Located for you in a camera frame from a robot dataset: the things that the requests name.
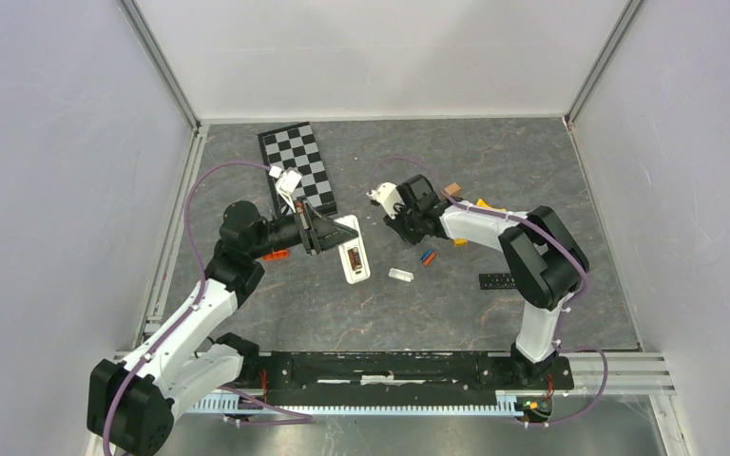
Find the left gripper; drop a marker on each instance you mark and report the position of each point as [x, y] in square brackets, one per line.
[328, 232]

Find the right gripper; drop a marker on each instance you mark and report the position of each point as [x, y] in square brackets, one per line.
[395, 223]

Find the white remote control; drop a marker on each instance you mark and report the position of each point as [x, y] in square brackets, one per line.
[351, 221]

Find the white battery cover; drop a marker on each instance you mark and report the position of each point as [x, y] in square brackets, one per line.
[401, 275]

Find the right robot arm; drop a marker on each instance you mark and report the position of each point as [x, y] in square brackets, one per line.
[544, 259]

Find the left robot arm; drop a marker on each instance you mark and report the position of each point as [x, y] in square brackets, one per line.
[134, 403]

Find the black remote control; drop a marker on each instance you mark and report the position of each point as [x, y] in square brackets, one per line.
[496, 281]

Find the blue battery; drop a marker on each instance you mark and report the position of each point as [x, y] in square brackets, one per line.
[426, 254]

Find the brown wooden block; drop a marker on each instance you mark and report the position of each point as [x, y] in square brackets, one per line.
[451, 192]

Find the orange semicircle block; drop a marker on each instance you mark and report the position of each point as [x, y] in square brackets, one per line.
[276, 255]

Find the yellow arch block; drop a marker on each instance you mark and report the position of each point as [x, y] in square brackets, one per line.
[481, 203]

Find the checkered chess board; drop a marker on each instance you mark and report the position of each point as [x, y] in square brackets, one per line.
[295, 146]

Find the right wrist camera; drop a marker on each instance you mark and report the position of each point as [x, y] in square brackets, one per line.
[386, 196]

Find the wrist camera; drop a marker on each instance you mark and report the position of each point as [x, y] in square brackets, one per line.
[286, 182]
[386, 196]

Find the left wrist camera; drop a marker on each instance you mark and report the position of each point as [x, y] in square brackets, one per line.
[286, 182]

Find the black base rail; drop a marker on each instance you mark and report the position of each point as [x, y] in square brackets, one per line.
[396, 378]

